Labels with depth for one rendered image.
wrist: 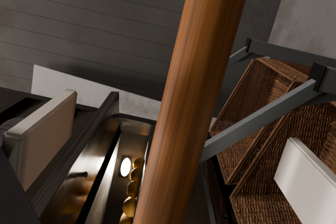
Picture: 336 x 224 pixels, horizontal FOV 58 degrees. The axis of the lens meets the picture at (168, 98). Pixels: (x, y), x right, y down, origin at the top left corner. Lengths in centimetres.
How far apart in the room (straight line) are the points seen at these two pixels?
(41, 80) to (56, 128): 374
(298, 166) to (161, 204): 8
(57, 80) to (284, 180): 364
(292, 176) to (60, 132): 13
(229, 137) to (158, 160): 38
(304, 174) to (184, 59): 9
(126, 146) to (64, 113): 163
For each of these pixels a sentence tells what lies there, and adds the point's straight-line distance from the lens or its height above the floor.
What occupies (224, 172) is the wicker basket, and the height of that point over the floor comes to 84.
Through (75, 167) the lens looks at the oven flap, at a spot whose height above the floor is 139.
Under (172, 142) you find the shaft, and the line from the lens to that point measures 16.
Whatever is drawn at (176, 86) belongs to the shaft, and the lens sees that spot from 16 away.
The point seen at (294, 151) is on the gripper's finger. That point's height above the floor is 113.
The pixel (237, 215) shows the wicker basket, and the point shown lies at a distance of 111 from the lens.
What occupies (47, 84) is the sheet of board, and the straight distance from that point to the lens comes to 386.
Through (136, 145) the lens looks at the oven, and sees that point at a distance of 178.
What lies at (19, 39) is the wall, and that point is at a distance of 414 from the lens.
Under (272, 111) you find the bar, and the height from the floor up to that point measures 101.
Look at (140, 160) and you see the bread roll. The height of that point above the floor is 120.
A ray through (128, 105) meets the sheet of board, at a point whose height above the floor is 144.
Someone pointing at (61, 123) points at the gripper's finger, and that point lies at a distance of 17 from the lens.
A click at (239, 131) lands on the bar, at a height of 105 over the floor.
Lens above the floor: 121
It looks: 3 degrees down
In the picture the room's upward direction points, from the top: 78 degrees counter-clockwise
